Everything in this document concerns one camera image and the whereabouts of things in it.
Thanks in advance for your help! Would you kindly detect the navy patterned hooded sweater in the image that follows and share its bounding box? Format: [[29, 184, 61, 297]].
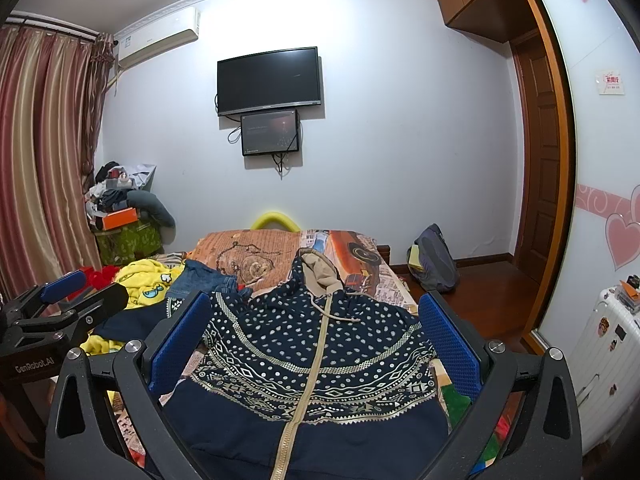
[[162, 248, 449, 479]]

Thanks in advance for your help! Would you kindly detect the clutter pile of clothes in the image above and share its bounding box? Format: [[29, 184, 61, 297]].
[[85, 162, 156, 224]]

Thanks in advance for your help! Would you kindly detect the red garment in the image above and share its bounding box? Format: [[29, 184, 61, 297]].
[[78, 266, 120, 292]]

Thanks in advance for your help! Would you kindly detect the yellow cartoon garment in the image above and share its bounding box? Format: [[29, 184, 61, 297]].
[[80, 258, 184, 356]]

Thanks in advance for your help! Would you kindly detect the printed orange bedspread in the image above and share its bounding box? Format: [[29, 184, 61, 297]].
[[106, 227, 507, 480]]

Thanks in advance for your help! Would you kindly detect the orange box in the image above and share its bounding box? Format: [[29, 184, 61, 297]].
[[101, 207, 139, 231]]

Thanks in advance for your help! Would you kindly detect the white sliding wardrobe door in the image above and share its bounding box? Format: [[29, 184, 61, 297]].
[[538, 0, 639, 353]]

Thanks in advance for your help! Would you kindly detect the striped red curtain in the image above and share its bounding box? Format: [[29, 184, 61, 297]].
[[1, 24, 115, 297]]

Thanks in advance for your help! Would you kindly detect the grey backpack on floor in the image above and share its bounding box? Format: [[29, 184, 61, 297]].
[[407, 223, 460, 294]]

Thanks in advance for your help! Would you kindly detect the white air conditioner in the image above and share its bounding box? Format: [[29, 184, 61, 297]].
[[118, 6, 200, 70]]

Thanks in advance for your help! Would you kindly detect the wooden door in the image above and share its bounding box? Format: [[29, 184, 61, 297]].
[[511, 30, 562, 283]]

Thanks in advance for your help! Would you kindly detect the small wall monitor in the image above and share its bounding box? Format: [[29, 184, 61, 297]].
[[241, 110, 299, 156]]

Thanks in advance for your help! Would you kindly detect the black wall television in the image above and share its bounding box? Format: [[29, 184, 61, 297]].
[[217, 47, 322, 116]]

